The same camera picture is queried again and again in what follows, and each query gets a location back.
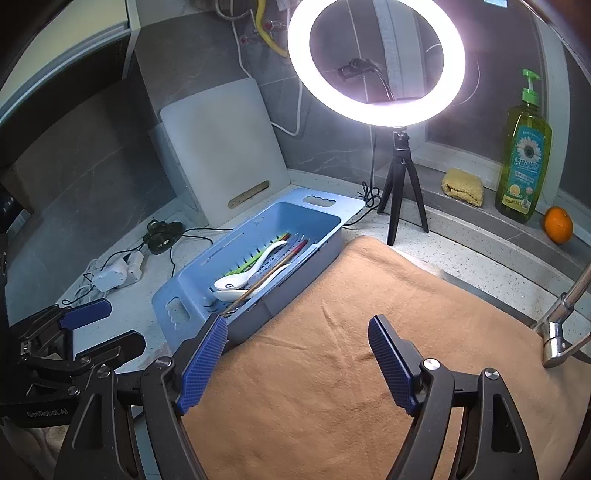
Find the yellow gas hose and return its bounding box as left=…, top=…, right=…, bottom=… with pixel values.
left=255, top=0, right=291, bottom=60

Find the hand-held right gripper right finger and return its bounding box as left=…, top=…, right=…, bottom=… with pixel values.
left=368, top=315, right=541, bottom=480

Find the green dish soap bottle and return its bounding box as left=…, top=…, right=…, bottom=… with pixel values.
left=495, top=69, right=553, bottom=225

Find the chrome faucet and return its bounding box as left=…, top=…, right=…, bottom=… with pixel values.
left=530, top=263, right=591, bottom=368

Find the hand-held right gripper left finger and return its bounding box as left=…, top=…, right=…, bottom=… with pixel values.
left=53, top=314, right=229, bottom=480

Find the white cutting board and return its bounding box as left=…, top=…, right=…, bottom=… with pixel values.
left=159, top=76, right=293, bottom=228

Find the white cable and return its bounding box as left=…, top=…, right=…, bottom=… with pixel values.
left=230, top=18, right=304, bottom=138

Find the white power adapter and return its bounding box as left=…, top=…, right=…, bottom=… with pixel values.
left=91, top=251, right=145, bottom=292

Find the tan towel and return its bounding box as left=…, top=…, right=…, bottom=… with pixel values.
left=182, top=235, right=579, bottom=480

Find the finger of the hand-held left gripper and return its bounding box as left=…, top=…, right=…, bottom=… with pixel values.
left=73, top=330, right=147, bottom=371
left=9, top=298, right=114, bottom=357

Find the white framed window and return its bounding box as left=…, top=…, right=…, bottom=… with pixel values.
left=379, top=0, right=591, bottom=172

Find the black round device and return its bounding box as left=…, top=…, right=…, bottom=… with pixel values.
left=143, top=219, right=186, bottom=255

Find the white ring light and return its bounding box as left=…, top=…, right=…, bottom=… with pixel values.
left=287, top=0, right=467, bottom=128

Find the orange fruit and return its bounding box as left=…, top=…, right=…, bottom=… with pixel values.
left=544, top=206, right=574, bottom=245

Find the green plastic utensil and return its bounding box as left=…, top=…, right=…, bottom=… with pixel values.
left=231, top=233, right=290, bottom=278

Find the black ring light cable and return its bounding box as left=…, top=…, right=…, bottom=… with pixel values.
left=344, top=124, right=385, bottom=228

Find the white ceramic spoon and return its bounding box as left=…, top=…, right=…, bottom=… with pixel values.
left=213, top=240, right=288, bottom=293
left=217, top=263, right=297, bottom=304

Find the blue drain basket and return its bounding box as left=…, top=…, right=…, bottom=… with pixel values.
left=151, top=187, right=367, bottom=346

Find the yellow sponge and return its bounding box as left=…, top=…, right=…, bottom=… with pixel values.
left=441, top=167, right=485, bottom=208

